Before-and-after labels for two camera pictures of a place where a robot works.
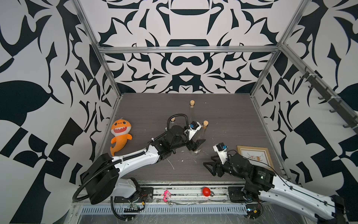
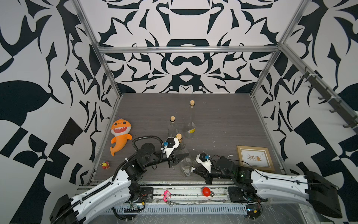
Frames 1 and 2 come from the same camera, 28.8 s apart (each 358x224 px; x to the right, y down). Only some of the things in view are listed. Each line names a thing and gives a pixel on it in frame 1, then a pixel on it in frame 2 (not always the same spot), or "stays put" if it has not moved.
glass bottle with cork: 201,135 -> 186,165
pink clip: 167,195 stays put
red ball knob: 206,192 stays put
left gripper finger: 197,143 -> 175,158
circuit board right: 253,211 stays put
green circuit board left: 133,208 stays put
